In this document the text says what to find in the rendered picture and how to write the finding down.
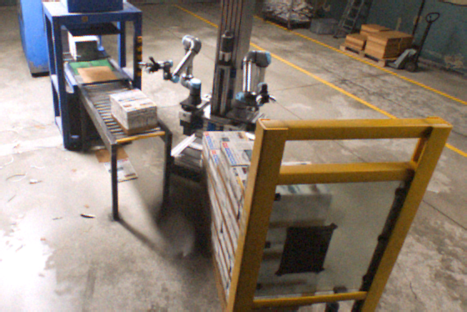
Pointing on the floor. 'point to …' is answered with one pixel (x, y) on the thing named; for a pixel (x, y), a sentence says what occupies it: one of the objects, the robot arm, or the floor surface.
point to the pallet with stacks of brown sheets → (378, 43)
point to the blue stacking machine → (33, 35)
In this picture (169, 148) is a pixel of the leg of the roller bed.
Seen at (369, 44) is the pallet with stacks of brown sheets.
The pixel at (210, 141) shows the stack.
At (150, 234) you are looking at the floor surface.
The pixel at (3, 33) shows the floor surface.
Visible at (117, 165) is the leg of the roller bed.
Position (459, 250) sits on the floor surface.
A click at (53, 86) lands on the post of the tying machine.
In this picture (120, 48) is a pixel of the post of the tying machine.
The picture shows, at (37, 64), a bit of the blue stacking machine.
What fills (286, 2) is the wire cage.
